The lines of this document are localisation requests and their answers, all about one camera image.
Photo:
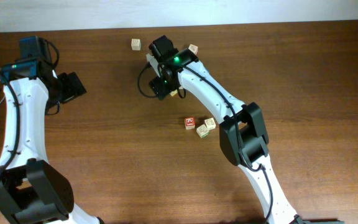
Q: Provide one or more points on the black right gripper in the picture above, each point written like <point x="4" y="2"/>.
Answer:
<point x="160" y="89"/>

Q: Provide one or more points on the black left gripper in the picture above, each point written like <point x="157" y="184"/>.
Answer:
<point x="74" y="86"/>

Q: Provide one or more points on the wooden block cluster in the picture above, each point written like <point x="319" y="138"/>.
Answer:
<point x="202" y="131"/>
<point x="173" y="93"/>

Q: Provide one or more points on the red letter block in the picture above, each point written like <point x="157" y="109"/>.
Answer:
<point x="190" y="123"/>

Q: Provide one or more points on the wooden block with swirl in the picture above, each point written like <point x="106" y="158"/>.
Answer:
<point x="210" y="123"/>

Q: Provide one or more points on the wooden block cluster bottom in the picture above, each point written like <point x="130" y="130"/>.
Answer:
<point x="202" y="131"/>

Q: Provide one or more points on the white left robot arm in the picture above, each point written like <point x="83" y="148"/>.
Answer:
<point x="31" y="190"/>

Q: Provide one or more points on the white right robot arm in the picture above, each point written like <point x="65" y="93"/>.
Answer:
<point x="243" y="136"/>

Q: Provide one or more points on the wooden block far right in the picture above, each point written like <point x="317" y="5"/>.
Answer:
<point x="193" y="48"/>

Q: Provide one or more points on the wooden block far left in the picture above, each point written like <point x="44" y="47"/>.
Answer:
<point x="136" y="44"/>

